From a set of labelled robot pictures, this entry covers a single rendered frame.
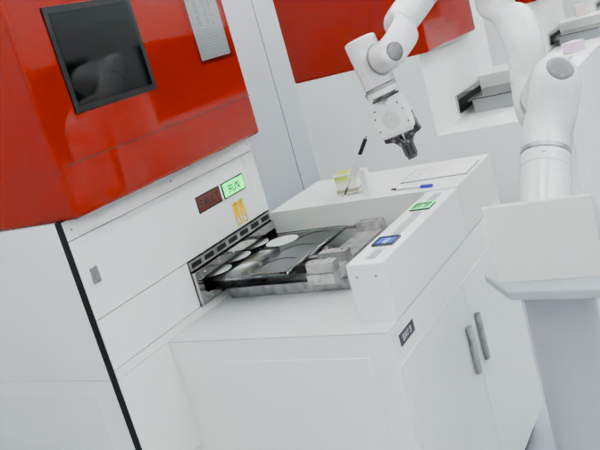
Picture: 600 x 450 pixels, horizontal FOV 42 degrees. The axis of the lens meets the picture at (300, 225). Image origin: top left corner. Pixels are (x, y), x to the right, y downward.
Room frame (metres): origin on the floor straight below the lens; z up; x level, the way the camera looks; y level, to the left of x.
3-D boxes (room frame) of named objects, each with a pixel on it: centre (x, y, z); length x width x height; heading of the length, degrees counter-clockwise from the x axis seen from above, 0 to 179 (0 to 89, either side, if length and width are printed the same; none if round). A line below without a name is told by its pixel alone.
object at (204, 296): (2.25, 0.20, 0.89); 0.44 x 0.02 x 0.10; 148
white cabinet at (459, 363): (2.16, -0.12, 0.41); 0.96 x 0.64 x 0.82; 148
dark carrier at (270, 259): (2.22, 0.12, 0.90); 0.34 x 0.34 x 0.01; 58
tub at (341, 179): (2.41, -0.19, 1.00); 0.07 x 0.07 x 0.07; 66
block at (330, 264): (1.96, -0.03, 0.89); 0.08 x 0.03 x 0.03; 58
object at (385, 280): (1.90, -0.26, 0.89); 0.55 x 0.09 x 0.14; 148
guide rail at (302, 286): (2.02, 0.03, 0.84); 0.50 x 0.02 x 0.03; 58
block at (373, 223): (2.24, -0.20, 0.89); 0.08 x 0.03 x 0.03; 58
